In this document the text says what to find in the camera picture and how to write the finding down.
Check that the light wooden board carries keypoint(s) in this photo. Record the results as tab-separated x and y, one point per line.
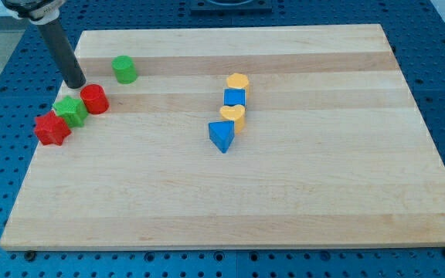
334	154

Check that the green cylinder block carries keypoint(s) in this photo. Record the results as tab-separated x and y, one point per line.
124	69

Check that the red cylinder block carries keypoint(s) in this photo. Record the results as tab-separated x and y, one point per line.
94	98

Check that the yellow hexagon block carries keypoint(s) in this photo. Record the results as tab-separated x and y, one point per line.
238	81

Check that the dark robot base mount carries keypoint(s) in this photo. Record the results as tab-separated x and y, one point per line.
229	6

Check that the blue triangle block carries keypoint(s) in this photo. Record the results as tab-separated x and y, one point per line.
222	133

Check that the red star block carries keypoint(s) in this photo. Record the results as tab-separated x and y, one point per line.
51	129

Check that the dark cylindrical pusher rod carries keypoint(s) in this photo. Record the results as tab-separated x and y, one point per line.
62	53

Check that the yellow heart block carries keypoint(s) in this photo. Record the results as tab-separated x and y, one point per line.
236	113

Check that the blue cube block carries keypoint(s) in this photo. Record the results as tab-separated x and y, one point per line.
233	96

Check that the green star block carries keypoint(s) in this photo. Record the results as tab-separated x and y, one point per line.
72	110

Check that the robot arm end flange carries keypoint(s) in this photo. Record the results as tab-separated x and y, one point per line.
38	12

